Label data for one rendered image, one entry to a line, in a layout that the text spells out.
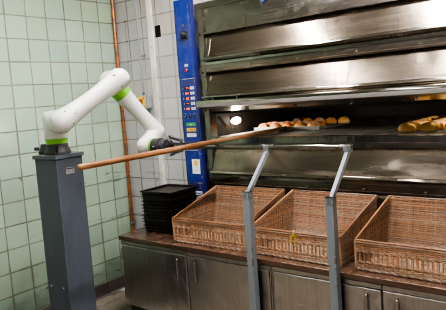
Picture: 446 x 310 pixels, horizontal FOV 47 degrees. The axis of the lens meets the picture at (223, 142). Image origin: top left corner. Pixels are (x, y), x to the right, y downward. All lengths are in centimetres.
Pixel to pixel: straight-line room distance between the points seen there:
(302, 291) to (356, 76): 121
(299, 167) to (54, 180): 144
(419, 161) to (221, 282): 128
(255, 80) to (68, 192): 134
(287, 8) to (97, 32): 158
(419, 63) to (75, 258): 216
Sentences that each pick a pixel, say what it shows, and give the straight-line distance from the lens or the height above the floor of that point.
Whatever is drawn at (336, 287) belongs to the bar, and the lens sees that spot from 258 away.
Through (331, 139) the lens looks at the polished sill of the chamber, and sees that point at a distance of 308.
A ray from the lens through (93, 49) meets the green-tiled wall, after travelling 408.
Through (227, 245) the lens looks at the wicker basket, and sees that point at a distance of 305.
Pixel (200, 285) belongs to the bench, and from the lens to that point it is 316.
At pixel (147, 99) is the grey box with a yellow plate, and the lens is 391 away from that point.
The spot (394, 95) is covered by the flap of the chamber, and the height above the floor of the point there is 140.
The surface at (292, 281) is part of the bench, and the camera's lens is 276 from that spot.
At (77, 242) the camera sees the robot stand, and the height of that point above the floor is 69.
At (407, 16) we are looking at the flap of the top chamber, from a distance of 291.
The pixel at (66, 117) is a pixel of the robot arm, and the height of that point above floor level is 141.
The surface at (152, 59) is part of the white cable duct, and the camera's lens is 390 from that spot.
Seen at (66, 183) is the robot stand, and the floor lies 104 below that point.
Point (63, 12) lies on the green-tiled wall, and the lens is 397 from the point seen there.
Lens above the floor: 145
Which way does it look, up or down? 5 degrees down
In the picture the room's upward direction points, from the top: 4 degrees counter-clockwise
